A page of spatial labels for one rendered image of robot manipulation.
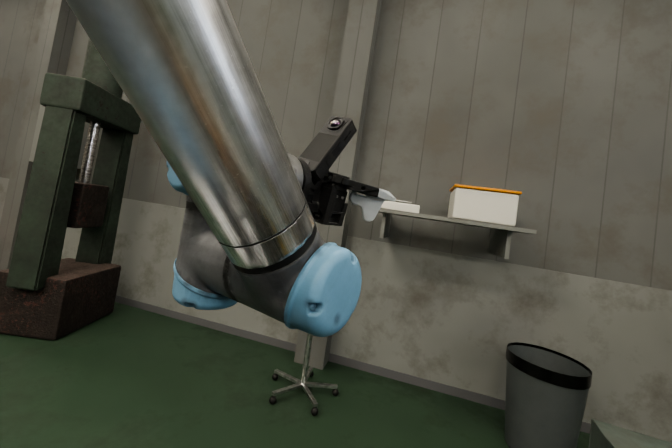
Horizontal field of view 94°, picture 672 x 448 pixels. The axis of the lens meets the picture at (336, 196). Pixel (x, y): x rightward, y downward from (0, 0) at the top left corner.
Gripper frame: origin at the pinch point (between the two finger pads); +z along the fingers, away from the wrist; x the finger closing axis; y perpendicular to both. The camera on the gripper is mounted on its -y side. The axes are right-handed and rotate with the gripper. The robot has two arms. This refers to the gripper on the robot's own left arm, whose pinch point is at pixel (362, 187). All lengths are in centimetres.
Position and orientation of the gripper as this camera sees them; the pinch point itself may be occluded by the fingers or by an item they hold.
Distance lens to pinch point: 60.9
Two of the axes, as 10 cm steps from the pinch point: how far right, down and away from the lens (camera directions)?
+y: -2.6, 9.7, 0.3
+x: 7.8, 2.2, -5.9
